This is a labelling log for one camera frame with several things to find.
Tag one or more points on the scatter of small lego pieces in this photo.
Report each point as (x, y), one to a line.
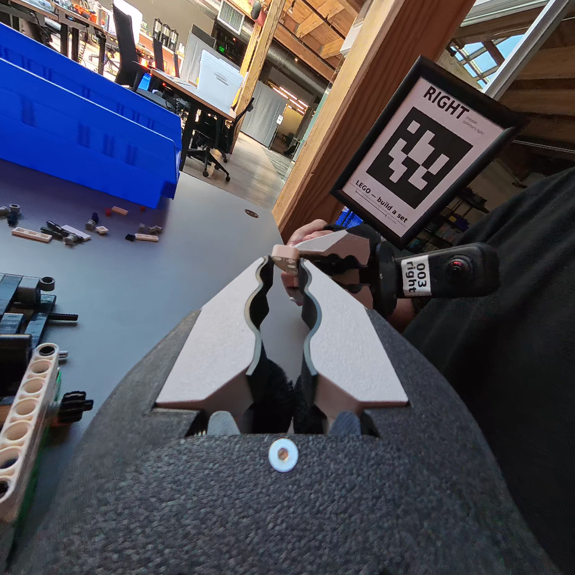
(31, 234)

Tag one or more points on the black framed marker sign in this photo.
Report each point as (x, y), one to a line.
(422, 152)

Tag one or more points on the grey partition curtain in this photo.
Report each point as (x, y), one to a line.
(265, 112)

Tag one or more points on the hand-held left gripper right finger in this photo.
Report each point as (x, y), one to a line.
(350, 359)

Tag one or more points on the black lego frame assembly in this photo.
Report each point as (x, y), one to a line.
(27, 305)

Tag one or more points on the blue plastic bin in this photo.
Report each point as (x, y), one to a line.
(90, 134)

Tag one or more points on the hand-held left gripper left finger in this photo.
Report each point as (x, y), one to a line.
(215, 355)

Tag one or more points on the small white lego piece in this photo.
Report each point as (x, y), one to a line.
(285, 260)

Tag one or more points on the white window frame bar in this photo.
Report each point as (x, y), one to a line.
(525, 49)

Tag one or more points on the white panel on desk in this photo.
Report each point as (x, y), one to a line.
(220, 78)

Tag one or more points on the black office chair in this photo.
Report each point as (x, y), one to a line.
(125, 49)
(224, 134)

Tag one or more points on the stack of blue crates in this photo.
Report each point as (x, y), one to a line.
(350, 219)

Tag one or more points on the white grey green lego vehicle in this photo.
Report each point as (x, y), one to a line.
(27, 426)

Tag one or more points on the slim wooden support post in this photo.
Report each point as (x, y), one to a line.
(256, 67)

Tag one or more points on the person's right hand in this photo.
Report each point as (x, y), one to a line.
(307, 231)

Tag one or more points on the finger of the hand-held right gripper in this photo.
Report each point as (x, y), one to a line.
(346, 245)
(364, 294)

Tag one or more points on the wooden top office desk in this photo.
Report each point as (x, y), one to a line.
(197, 96)

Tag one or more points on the wall air vent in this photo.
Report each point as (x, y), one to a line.
(231, 15)

